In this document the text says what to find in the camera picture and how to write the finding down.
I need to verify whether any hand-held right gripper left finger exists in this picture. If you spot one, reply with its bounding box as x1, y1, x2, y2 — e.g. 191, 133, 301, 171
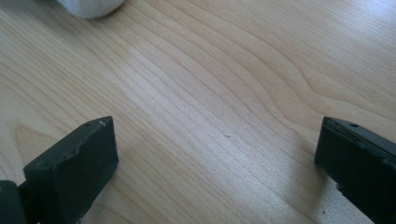
18, 116, 120, 224

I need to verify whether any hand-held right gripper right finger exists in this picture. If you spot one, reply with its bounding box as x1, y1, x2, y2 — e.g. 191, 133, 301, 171
314, 116, 396, 224

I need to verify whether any white round object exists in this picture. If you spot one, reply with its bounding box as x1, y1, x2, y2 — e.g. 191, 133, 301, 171
56, 0, 125, 19

